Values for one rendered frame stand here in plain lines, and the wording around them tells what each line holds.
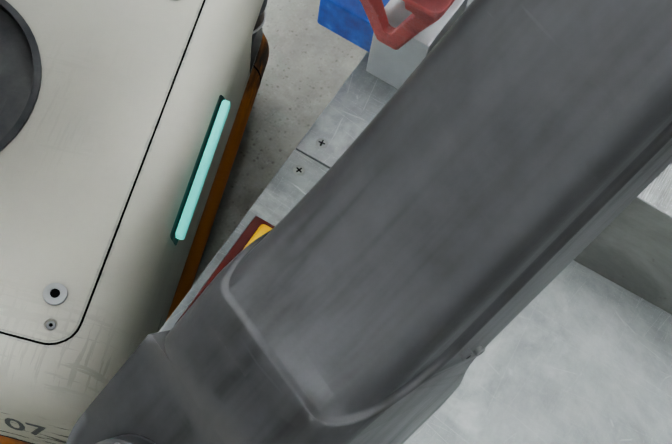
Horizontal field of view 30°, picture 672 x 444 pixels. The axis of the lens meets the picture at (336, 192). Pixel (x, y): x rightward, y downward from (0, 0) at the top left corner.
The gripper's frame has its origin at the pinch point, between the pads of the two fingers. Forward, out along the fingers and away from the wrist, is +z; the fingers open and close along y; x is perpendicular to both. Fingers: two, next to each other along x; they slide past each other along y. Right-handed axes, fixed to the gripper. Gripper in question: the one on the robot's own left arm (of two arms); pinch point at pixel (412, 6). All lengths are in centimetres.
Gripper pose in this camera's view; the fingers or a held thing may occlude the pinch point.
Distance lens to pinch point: 75.2
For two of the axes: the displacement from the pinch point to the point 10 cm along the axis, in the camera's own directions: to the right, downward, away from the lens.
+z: -1.0, 5.1, 8.5
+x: -8.4, -5.0, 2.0
